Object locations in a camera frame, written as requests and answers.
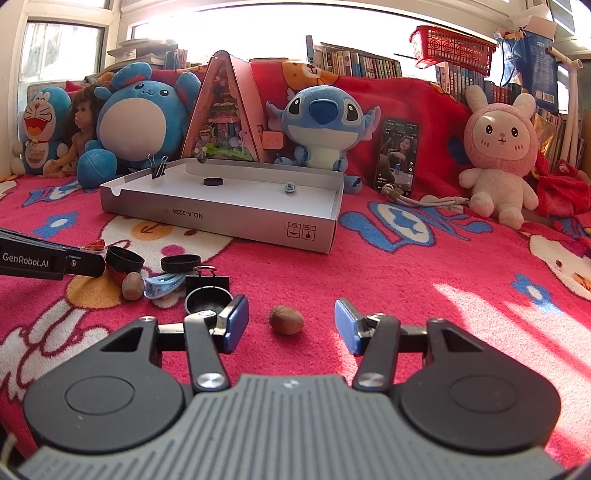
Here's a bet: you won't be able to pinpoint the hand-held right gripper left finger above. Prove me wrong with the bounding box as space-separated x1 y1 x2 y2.
99 294 250 393

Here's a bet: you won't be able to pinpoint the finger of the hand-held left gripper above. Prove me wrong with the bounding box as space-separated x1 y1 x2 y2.
60 248 106 278

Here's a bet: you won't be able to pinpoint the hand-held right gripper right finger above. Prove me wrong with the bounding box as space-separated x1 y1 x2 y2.
335 298 483 393

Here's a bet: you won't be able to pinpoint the shiny black cap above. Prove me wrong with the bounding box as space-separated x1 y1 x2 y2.
106 247 145 274

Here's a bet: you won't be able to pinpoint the brown nut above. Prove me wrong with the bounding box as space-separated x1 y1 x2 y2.
269 305 305 335
121 272 145 301

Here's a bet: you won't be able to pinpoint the light blue hair clip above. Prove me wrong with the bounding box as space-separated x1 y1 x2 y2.
144 272 185 298

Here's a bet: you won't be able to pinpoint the shallow cardboard box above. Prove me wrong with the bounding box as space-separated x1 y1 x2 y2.
99 157 345 254

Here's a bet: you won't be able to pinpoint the pink cartoon-print blanket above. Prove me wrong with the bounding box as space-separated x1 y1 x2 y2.
0 171 591 467

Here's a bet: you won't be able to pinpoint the blue cat robot plush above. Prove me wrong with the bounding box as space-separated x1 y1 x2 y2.
11 87 72 175

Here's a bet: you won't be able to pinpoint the brown-haired doll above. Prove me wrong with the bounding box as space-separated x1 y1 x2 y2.
44 85 109 178

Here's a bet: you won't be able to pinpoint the round blue mouse plush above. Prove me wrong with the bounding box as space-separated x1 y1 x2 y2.
76 62 201 189

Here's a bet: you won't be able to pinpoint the smartphone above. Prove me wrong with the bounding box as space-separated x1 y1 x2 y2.
373 117 420 197

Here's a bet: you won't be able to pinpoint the triangular miniature house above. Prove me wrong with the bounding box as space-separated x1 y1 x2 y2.
181 52 269 163

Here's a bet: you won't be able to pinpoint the blue alien plush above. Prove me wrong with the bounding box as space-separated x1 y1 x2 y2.
265 84 382 195

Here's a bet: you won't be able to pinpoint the window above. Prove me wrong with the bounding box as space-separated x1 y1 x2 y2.
18 14 107 93

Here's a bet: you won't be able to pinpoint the stack of papers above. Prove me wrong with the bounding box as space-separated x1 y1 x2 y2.
104 39 190 72

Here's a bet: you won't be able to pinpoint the pink bunny plush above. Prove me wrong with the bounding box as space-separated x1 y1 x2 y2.
458 84 540 230

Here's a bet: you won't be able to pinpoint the red cloth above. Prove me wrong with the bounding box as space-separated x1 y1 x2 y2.
531 159 591 217

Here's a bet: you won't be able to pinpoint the row of dark books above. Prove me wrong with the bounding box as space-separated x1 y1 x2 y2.
434 60 509 107

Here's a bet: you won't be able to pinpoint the leaning books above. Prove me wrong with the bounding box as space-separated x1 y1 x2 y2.
531 108 566 162

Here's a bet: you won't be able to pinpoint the red plastic basket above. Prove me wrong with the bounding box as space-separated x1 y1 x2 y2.
411 25 497 77

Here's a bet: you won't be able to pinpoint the white pipes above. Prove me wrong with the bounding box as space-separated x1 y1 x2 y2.
547 46 585 171

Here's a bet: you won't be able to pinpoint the blue bag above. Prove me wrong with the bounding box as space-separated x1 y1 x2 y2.
496 30 559 112

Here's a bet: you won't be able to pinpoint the white cord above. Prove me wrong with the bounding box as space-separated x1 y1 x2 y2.
382 184 469 213

